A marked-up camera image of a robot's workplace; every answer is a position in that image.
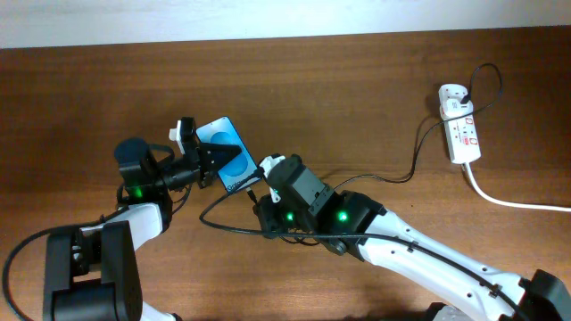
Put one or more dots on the white charger plug adapter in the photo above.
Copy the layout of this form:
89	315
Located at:
452	108

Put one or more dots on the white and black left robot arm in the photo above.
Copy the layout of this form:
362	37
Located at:
91	271

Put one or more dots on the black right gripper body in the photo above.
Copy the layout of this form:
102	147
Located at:
264	209

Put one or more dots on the white power strip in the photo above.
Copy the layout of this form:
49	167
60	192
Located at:
463	144

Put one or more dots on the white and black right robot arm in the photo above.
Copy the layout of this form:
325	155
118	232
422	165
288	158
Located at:
300	205

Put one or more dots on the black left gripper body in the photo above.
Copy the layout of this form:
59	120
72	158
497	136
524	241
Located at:
189	171

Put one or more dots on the blue Galaxy smartphone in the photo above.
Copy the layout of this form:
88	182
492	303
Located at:
239	163

